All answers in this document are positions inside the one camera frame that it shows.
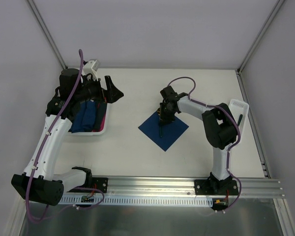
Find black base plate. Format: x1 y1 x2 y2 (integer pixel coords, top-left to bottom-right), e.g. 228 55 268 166
91 177 109 193
194 179 239 196

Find left aluminium frame post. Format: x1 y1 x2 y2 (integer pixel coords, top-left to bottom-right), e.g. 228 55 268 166
26 0 67 69

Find white plastic bin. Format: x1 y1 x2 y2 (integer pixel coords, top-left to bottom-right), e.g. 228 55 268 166
67 103 111 136

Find right aluminium frame post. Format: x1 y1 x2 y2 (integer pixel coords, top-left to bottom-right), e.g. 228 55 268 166
236 0 286 74

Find dark blue paper napkin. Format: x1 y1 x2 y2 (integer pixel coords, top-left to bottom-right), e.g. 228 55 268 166
138 112 189 151

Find gold spoon green handle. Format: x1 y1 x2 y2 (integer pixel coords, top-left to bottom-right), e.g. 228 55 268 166
157 108 163 138

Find aluminium mounting rail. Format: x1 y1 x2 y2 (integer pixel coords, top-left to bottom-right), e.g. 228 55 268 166
59 173 285 197

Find aluminium frame post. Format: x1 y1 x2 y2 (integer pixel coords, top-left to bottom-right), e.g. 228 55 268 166
236 0 286 74
26 0 67 69

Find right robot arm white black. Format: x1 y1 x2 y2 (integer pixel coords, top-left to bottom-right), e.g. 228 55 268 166
157 86 240 195

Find white perforated cutlery tray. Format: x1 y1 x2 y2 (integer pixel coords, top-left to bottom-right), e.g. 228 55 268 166
229 99 249 133

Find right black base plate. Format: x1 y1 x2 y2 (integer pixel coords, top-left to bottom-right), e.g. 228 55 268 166
194 179 239 196

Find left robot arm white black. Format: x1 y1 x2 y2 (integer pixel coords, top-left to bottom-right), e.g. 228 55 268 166
11 68 124 206

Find rolled blue napkin bundles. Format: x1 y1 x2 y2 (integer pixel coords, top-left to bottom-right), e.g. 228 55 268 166
70 100 106 133

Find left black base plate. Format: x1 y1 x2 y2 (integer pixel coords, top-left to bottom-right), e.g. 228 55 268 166
91 177 109 193

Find gold fork green handle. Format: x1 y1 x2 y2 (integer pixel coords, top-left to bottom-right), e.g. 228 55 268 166
237 114 244 129

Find white slotted cable duct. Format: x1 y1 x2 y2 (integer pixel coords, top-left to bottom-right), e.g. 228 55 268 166
59 195 213 207

